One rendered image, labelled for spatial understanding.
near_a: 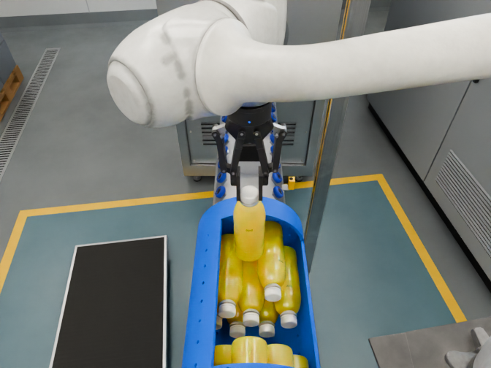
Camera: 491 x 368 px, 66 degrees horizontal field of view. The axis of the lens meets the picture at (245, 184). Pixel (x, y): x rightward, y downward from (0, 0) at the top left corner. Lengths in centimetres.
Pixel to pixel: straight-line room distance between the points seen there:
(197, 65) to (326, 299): 193
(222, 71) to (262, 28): 14
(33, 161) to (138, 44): 293
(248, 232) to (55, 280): 179
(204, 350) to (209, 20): 57
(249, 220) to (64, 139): 277
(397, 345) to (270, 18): 80
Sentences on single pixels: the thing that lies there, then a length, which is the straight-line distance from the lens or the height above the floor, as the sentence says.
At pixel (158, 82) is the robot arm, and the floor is 173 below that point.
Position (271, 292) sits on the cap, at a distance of 90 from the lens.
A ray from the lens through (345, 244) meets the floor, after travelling 245.
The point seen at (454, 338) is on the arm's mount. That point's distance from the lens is 109.
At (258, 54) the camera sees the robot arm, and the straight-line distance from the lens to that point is 38.
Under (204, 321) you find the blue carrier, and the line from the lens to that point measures 79.
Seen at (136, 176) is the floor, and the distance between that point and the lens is 288.
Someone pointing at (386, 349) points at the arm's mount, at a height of 101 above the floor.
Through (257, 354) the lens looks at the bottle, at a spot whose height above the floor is 119.
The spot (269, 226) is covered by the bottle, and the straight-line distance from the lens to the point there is 99.
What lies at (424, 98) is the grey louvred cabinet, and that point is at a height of 56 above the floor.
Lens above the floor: 192
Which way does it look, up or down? 45 degrees down
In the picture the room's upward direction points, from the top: straight up
